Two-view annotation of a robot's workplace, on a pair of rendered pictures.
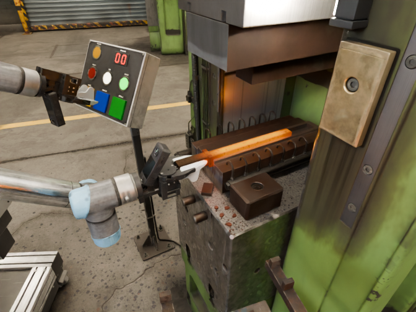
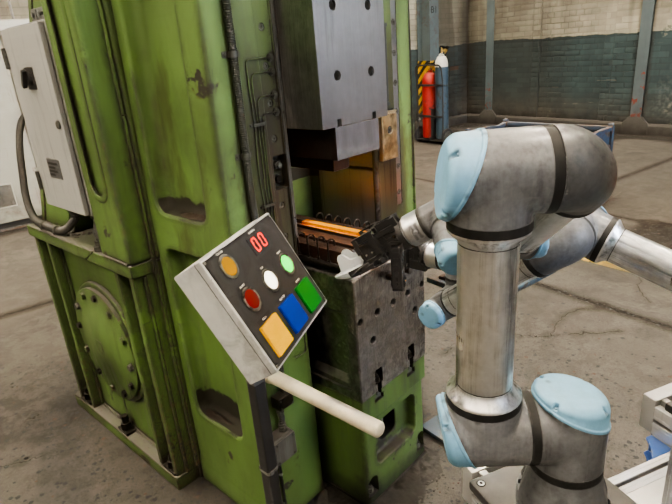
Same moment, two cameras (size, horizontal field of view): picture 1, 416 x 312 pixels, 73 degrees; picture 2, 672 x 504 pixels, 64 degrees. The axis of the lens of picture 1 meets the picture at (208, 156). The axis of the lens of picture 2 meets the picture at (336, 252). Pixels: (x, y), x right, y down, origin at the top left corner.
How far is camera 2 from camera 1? 2.00 m
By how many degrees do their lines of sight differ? 92
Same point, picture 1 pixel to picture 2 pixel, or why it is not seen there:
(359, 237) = (403, 204)
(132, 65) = (272, 237)
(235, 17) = (382, 111)
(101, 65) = (250, 274)
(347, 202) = (397, 191)
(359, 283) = not seen: hidden behind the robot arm
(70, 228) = not seen: outside the picture
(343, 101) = (389, 139)
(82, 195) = not seen: hidden behind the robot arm
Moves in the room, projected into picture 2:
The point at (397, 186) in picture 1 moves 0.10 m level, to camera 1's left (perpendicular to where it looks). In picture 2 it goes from (405, 163) to (417, 167)
